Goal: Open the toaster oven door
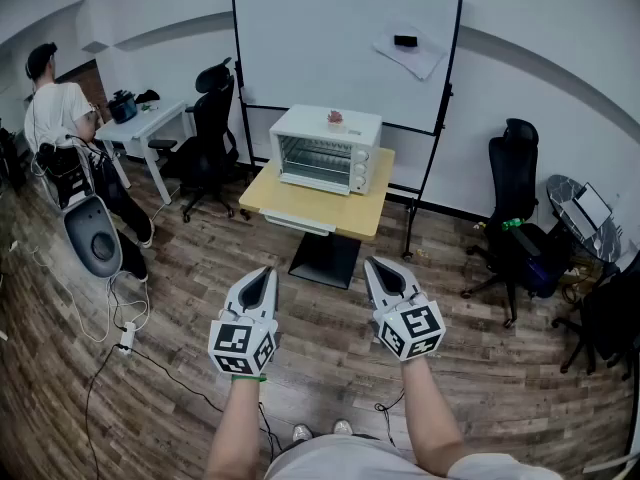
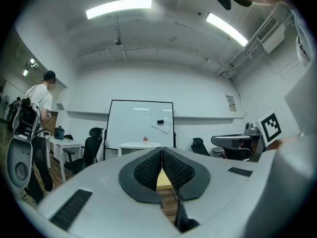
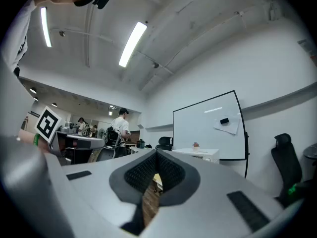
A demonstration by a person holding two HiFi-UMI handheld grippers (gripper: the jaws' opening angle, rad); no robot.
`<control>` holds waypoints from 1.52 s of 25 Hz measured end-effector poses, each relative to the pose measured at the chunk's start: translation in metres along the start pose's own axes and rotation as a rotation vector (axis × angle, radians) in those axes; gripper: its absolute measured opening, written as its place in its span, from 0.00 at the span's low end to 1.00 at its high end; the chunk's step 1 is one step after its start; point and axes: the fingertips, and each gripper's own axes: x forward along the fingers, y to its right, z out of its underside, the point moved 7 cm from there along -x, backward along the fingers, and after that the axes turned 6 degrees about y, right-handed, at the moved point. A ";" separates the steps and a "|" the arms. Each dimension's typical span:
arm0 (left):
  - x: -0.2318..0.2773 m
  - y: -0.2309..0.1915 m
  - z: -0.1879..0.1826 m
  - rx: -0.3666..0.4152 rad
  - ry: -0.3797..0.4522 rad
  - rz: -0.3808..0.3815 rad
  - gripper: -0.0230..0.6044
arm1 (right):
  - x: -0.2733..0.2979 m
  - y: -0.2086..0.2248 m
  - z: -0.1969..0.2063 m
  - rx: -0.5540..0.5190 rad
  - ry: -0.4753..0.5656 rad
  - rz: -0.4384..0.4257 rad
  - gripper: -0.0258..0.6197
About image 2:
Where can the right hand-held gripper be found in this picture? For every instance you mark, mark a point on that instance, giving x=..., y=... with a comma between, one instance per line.
x=271, y=128

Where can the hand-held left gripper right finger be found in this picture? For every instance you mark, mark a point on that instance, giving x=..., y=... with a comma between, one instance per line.
x=200, y=180

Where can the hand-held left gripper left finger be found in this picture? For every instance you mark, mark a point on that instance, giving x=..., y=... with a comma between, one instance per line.
x=128, y=180

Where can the person's right forearm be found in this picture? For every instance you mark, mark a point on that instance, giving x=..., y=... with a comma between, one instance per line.
x=284, y=142

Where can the black office chair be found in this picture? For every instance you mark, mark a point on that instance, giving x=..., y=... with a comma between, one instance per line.
x=91, y=147
x=200, y=147

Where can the wooden desk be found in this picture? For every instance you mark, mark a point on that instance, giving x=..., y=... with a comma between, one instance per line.
x=164, y=181

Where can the whiteboard on black stand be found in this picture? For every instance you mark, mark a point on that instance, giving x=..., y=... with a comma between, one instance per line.
x=138, y=123

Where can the white paper sheet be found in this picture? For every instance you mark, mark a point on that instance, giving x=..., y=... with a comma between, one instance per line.
x=162, y=128

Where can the black whiteboard eraser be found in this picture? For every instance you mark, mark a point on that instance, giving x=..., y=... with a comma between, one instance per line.
x=160, y=121

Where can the white desk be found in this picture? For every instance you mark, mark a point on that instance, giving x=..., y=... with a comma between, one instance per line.
x=64, y=142

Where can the white ceiling pipes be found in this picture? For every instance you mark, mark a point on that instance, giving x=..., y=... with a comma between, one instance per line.
x=242, y=53

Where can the dark rice cooker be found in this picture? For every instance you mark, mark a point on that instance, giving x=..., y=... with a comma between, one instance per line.
x=59, y=133

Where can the white air conditioner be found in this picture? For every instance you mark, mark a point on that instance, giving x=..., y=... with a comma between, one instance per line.
x=272, y=36

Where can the person's white shirt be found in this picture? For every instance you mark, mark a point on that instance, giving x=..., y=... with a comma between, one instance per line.
x=303, y=41

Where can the ceiling sprinkler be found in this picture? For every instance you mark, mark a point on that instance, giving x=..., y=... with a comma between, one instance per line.
x=118, y=42

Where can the small ceiling light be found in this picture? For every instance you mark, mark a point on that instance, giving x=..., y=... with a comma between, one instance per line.
x=32, y=61
x=25, y=72

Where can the wall poster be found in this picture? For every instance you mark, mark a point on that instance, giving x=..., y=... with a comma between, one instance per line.
x=231, y=103

